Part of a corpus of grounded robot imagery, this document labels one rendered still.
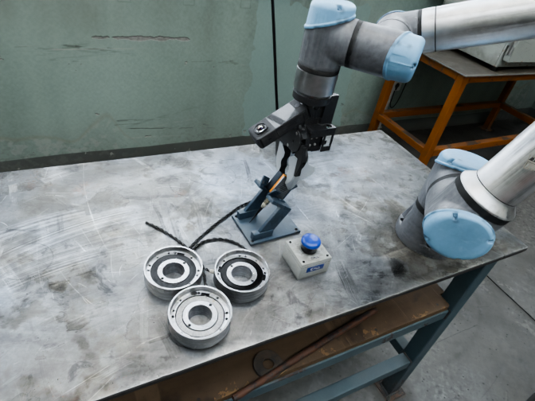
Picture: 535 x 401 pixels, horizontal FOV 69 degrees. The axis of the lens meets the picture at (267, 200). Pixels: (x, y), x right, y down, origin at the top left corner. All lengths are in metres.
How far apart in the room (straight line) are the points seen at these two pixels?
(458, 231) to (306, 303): 0.30
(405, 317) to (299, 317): 0.49
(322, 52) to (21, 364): 0.66
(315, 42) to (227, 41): 1.64
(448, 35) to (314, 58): 0.24
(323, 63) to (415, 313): 0.76
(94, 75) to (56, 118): 0.31
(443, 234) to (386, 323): 0.43
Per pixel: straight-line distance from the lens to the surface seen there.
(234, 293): 0.71
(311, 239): 0.77
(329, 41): 0.67
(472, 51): 2.78
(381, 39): 0.67
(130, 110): 2.30
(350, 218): 0.98
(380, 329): 1.11
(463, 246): 0.78
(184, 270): 0.75
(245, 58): 2.37
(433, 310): 1.23
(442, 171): 0.88
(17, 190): 1.01
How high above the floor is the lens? 1.39
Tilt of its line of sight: 38 degrees down
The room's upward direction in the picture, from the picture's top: 11 degrees clockwise
